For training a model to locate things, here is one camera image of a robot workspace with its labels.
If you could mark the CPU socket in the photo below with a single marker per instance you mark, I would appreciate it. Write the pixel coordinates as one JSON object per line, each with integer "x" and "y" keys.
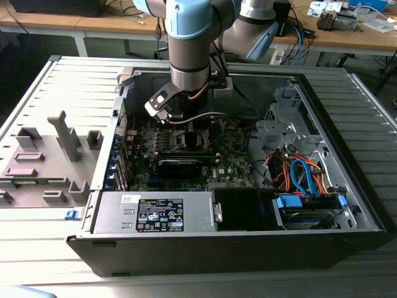
{"x": 178, "y": 142}

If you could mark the grey parts rack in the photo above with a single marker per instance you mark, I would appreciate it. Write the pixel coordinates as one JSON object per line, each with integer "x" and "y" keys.
{"x": 49, "y": 161}

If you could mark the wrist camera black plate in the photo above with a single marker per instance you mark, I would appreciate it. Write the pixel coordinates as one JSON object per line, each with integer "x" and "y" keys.
{"x": 158, "y": 102}

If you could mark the copper CPU cooler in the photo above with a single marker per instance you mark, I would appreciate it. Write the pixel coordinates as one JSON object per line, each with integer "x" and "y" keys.
{"x": 325, "y": 20}

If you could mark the black PC case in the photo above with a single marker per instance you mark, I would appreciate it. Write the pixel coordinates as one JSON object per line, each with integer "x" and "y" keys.
{"x": 201, "y": 254}

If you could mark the round coin battery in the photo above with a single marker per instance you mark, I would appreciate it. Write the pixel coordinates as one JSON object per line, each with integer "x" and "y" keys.
{"x": 233, "y": 125}

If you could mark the long wooden desk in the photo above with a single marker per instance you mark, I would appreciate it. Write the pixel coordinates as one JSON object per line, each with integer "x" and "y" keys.
{"x": 46, "y": 23}

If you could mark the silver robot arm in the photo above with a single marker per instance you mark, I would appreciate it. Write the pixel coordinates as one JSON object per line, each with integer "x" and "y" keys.
{"x": 186, "y": 46}

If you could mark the small blue clip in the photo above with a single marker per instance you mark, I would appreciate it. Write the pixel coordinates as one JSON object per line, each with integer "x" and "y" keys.
{"x": 72, "y": 215}

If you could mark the metal drive cage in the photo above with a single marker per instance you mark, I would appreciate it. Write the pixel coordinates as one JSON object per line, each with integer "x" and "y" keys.
{"x": 279, "y": 130}

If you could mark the grey power supply unit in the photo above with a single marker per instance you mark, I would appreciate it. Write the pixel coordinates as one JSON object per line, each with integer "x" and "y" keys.
{"x": 111, "y": 214}

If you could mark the grey metal bracket part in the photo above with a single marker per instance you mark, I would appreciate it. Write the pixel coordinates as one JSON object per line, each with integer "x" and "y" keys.
{"x": 345, "y": 21}

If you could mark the black upright box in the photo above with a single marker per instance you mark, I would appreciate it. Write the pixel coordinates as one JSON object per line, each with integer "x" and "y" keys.
{"x": 283, "y": 18}

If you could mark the green motherboard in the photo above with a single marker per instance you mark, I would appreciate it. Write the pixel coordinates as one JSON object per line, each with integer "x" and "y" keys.
{"x": 229, "y": 155}

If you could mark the black equipment box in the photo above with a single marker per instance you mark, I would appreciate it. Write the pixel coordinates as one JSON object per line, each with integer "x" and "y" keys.
{"x": 56, "y": 7}

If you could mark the green RAM stick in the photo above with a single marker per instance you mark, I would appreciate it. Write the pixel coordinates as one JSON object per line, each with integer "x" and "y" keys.
{"x": 28, "y": 182}

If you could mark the pale blue rounded object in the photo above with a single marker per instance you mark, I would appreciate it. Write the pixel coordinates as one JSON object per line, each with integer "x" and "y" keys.
{"x": 21, "y": 293}

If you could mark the black plastic shroud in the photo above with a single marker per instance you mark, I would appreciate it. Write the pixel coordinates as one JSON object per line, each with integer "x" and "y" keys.
{"x": 239, "y": 211}

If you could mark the hard disk blue carrier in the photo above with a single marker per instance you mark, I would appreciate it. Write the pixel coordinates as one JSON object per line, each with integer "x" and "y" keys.
{"x": 310, "y": 220}

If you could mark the blue cardboard box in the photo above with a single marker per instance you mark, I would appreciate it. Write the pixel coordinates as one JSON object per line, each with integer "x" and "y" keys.
{"x": 369, "y": 4}

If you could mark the black graphics card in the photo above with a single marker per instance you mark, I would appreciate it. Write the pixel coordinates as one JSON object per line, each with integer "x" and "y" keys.
{"x": 180, "y": 170}

